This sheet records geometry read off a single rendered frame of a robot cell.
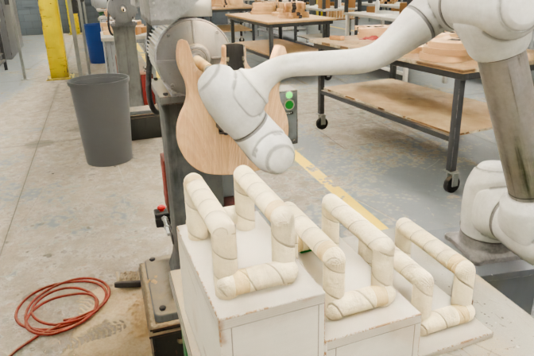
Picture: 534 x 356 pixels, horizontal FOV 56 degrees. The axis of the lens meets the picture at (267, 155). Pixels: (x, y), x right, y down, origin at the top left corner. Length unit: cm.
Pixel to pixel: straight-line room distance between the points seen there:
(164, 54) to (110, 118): 273
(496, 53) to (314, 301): 69
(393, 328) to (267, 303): 21
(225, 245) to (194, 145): 91
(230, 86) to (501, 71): 58
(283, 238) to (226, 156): 91
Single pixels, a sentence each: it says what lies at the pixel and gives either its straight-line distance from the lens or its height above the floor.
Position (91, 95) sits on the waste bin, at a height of 63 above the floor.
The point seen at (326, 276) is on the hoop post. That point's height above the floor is 109.
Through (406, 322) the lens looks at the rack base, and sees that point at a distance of 80.
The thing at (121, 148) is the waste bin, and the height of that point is 14.
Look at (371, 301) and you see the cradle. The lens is 78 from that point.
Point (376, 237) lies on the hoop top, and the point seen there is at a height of 113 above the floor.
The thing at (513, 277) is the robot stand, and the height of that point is 67.
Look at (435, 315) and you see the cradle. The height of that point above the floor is 98.
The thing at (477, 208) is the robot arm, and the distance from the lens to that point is 154.
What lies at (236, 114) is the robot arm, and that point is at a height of 121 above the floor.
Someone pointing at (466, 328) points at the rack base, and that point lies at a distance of 93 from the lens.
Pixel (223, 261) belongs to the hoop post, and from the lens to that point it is 65.
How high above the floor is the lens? 150
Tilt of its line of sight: 20 degrees down
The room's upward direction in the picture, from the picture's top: 2 degrees counter-clockwise
